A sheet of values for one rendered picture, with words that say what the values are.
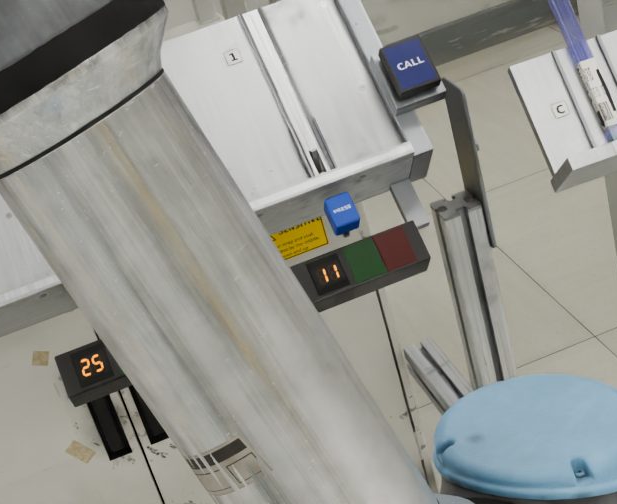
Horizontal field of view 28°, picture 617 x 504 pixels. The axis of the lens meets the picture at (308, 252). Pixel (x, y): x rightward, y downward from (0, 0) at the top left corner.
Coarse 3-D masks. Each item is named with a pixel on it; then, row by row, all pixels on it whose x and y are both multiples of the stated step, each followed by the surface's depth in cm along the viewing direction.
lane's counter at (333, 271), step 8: (328, 256) 112; (336, 256) 112; (312, 264) 111; (320, 264) 111; (328, 264) 111; (336, 264) 111; (312, 272) 111; (320, 272) 111; (328, 272) 111; (336, 272) 111; (344, 272) 111; (312, 280) 111; (320, 280) 111; (328, 280) 111; (336, 280) 111; (344, 280) 111; (320, 288) 110; (328, 288) 111; (336, 288) 111
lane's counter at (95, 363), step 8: (80, 352) 108; (88, 352) 108; (96, 352) 108; (104, 352) 108; (72, 360) 108; (80, 360) 108; (88, 360) 108; (96, 360) 108; (104, 360) 108; (80, 368) 108; (88, 368) 108; (96, 368) 108; (104, 368) 108; (80, 376) 107; (88, 376) 107; (96, 376) 107; (104, 376) 107; (80, 384) 107; (88, 384) 107
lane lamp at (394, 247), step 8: (384, 232) 112; (392, 232) 112; (400, 232) 112; (376, 240) 112; (384, 240) 112; (392, 240) 112; (400, 240) 112; (408, 240) 112; (384, 248) 112; (392, 248) 112; (400, 248) 112; (408, 248) 112; (384, 256) 112; (392, 256) 112; (400, 256) 112; (408, 256) 112; (392, 264) 111; (400, 264) 111
